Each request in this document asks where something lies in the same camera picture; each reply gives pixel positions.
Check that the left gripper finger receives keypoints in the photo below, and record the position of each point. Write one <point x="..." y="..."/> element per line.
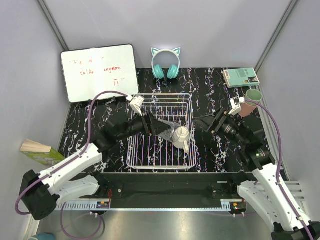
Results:
<point x="160" y="124"/>
<point x="167" y="133"/>

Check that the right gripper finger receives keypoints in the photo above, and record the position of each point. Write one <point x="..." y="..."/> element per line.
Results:
<point x="206" y="123"/>
<point x="215" y="117"/>

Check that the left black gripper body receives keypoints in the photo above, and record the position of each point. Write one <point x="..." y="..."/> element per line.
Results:
<point x="148" y="128"/>

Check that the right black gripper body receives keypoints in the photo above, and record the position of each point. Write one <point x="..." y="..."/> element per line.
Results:
<point x="224" y="114"/>

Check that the clear faceted glass cup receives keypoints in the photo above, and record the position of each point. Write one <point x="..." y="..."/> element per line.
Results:
<point x="175" y="126"/>

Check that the white ceramic mug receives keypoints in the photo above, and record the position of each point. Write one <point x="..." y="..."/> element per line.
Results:
<point x="180" y="138"/>

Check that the pink plastic cup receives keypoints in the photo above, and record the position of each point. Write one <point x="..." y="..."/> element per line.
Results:
<point x="247" y="109"/>

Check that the green plastic cup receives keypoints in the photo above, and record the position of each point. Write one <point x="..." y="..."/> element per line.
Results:
<point x="253" y="95"/>

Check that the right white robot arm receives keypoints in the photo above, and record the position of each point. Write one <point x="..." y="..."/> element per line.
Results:
<point x="276" y="206"/>

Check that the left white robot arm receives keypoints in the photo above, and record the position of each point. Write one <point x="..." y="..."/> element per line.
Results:
<point x="42" y="192"/>

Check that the teal book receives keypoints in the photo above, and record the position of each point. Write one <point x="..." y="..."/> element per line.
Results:
<point x="240" y="77"/>

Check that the teal cat-ear headphones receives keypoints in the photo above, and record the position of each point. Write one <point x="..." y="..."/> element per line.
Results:
<point x="165" y="62"/>

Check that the white dry-erase board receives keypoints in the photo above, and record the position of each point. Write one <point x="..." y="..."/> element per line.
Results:
<point x="88" y="72"/>

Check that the green wooden box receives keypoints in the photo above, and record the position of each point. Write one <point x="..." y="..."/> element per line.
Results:
<point x="43" y="154"/>

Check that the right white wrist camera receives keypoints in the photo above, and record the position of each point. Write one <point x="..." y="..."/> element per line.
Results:
<point x="236" y="105"/>

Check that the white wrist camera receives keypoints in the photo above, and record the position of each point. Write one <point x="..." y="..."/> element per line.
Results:
<point x="136" y="104"/>
<point x="236" y="105"/>

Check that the white wire dish rack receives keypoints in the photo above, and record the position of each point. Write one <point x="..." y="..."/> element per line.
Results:
<point x="148" y="152"/>

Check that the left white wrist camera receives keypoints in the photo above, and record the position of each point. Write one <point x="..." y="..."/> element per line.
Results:
<point x="136" y="104"/>

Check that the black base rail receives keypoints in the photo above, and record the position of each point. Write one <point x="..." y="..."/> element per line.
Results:
<point x="172" y="190"/>

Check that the white slotted cable duct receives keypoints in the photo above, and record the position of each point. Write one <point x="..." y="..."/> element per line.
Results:
<point x="85" y="205"/>

